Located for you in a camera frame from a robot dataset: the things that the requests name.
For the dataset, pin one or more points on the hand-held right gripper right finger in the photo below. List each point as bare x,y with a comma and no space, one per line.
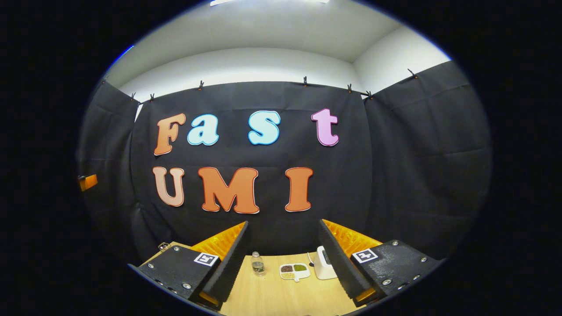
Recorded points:
336,259

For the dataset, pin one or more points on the clear plastic water bottle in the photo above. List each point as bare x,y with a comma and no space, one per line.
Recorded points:
257,264

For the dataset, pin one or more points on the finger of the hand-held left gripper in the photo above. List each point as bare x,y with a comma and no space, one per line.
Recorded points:
89,182

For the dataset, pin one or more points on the white divided bean plate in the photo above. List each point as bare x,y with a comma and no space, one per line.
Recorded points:
294,272

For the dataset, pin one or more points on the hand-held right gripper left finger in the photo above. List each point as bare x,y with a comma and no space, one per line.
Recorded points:
232,259

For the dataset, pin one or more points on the black backdrop cloth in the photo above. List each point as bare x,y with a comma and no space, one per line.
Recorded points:
395,175

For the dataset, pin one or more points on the white toaster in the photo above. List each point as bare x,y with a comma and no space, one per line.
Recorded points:
324,265

